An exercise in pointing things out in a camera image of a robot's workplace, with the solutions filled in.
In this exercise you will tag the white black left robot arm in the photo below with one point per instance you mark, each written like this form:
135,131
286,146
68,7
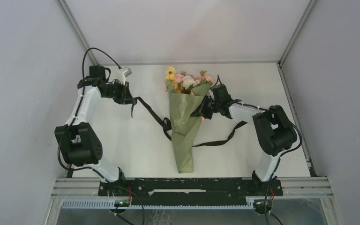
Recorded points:
79,147

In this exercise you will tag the peach white fake flower bunch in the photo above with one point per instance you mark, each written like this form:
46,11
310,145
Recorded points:
184,83

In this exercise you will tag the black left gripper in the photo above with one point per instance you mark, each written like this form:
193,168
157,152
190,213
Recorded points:
126,95

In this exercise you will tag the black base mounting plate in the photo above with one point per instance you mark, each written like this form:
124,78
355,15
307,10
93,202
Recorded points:
194,192

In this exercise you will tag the orange wrapping paper sheet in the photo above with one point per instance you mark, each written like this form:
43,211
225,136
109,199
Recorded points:
184,126

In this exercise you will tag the aluminium front frame rail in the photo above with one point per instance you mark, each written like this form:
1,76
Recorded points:
285,187

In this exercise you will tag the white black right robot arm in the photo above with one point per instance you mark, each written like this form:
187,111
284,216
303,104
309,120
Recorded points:
276,134

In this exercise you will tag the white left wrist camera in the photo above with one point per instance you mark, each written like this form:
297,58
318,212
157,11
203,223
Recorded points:
122,73

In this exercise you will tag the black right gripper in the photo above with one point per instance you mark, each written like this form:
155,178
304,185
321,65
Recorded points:
201,111

